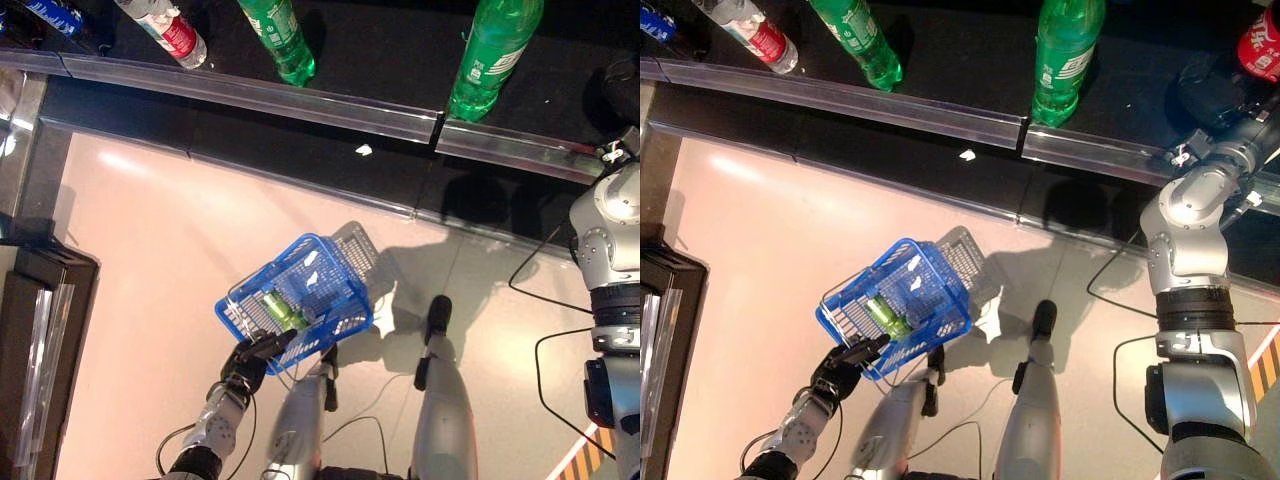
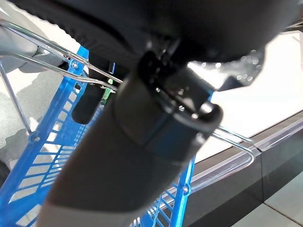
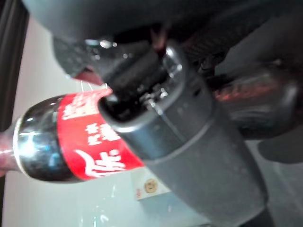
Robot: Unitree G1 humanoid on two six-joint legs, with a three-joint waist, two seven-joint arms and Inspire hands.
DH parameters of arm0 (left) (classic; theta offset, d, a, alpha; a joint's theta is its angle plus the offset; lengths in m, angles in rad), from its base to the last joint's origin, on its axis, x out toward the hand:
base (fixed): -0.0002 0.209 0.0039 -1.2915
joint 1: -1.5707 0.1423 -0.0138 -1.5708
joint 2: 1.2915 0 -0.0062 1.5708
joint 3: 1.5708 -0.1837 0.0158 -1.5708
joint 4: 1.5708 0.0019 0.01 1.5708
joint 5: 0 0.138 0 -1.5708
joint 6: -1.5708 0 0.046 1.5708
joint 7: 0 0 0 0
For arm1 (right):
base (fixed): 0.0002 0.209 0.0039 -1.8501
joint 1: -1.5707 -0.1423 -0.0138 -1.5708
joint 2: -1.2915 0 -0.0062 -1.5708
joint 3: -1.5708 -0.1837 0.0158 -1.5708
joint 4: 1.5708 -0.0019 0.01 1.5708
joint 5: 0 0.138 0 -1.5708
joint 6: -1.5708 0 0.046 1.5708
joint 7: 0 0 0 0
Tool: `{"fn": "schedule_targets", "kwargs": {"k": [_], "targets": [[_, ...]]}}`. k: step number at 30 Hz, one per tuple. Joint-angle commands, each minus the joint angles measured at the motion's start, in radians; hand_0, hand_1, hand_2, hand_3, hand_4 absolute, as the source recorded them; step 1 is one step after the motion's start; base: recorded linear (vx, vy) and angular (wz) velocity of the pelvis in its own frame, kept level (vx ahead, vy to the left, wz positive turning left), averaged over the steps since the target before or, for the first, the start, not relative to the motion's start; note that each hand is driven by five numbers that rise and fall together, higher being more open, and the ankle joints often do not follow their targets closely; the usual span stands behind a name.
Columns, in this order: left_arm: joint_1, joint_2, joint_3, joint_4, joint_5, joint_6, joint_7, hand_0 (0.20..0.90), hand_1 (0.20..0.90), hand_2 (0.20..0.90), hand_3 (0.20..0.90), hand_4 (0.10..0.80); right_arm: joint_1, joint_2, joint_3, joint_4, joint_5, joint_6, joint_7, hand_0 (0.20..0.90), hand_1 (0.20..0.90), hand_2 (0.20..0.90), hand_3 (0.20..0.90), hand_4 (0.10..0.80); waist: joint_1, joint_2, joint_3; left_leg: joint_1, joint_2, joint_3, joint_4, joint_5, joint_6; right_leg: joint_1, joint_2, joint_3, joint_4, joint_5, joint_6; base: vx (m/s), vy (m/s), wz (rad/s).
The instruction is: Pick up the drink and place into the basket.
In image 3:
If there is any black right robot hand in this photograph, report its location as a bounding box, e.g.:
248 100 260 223
20 0 303 227

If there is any cola bottle red label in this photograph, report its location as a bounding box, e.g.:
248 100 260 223
0 68 301 183

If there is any beige carton box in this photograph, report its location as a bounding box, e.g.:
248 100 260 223
135 170 171 202

